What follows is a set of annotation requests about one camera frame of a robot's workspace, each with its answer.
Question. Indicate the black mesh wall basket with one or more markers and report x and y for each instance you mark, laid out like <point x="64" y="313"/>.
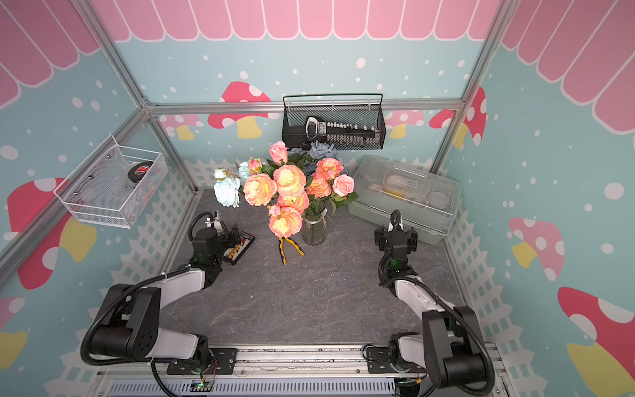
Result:
<point x="347" y="122"/>

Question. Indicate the white wire wall basket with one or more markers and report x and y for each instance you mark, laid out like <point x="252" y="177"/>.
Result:
<point x="99" y="192"/>

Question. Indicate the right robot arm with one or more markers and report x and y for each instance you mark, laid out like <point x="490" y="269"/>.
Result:
<point x="450" y="349"/>

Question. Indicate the black red tape measure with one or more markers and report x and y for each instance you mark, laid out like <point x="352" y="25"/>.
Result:
<point x="138" y="171"/>

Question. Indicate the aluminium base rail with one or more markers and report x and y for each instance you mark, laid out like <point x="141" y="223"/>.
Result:
<point x="301" y="370"/>

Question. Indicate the light blue flower stem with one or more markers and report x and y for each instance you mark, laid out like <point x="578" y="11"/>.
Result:
<point x="227" y="187"/>

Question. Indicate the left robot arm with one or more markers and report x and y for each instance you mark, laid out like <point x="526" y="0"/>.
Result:
<point x="127" y="326"/>

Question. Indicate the green clear-lid storage box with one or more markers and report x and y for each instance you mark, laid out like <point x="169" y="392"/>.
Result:
<point x="427" y="202"/>

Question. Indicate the pink rose stem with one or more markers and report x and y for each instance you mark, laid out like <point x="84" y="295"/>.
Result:
<point x="279" y="153"/>

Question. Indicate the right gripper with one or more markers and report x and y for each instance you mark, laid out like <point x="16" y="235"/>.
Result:
<point x="381" y="237"/>

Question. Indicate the dusty blue flower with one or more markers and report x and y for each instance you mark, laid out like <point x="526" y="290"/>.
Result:
<point x="307" y="160"/>

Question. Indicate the glass flower vase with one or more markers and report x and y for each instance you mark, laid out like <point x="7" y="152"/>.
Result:
<point x="314" y="231"/>

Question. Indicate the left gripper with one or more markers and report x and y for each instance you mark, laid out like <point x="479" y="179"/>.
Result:
<point x="231" y="236"/>

